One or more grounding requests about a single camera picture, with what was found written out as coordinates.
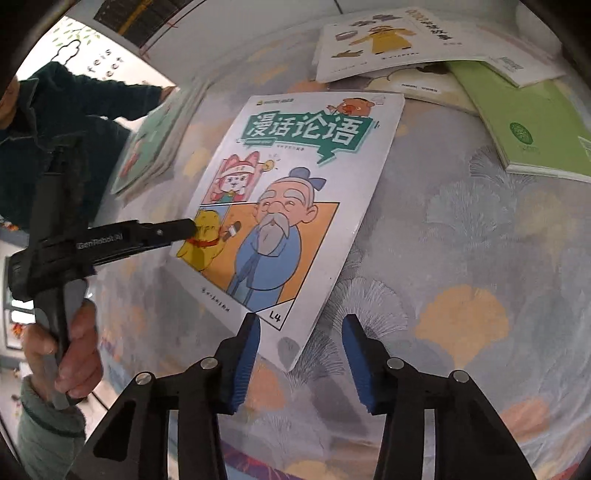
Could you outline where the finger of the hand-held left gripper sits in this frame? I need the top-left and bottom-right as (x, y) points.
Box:
(136, 218), (199, 251)

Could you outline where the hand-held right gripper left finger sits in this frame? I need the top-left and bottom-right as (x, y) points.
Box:
(69, 313), (262, 480)

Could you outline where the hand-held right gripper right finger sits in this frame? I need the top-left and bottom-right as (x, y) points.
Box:
(342, 314), (536, 480)

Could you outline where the pile of books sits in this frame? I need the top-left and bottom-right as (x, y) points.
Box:
(117, 78), (211, 198)

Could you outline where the white comic book old man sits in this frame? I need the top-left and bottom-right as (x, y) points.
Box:
(171, 90), (406, 372)

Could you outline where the white book with warrior figure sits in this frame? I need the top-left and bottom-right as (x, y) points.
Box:
(369, 64), (481, 117)

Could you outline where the person's left forearm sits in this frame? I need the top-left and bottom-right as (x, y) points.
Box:
(16, 374), (88, 480)

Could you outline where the row of black books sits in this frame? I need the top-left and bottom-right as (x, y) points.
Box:
(93, 0), (185, 46)

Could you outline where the person's left hand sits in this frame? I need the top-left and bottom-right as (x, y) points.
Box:
(21, 300), (105, 403)

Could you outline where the green book with boy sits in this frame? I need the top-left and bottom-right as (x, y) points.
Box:
(110, 83), (199, 195)

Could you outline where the patterned tablecloth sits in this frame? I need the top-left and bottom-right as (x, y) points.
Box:
(88, 28), (591, 480)

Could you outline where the white book yellow-robed figure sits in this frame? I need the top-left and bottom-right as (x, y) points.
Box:
(311, 7), (567, 89)

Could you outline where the light green book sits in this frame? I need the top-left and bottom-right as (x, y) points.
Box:
(445, 60), (591, 184)

